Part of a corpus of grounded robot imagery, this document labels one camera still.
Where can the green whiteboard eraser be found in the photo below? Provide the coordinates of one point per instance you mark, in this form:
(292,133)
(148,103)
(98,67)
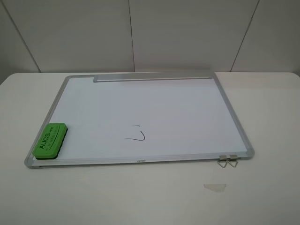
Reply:
(50,142)

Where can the aluminium pen tray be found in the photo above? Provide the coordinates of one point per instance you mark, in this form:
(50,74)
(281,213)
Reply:
(130,77)

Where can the left metal hanging clip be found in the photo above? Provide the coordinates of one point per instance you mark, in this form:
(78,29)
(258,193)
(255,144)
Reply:
(223,161)

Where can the metal hanging clip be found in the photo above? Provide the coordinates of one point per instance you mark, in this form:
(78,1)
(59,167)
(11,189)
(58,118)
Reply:
(233,160)
(223,161)

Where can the right metal hanging clip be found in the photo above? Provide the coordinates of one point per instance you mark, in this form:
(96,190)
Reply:
(233,160)

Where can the clear tape piece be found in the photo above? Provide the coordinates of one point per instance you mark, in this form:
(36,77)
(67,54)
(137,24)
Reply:
(218,188)

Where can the white whiteboard with aluminium frame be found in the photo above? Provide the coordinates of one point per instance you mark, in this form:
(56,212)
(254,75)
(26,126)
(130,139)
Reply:
(143,122)

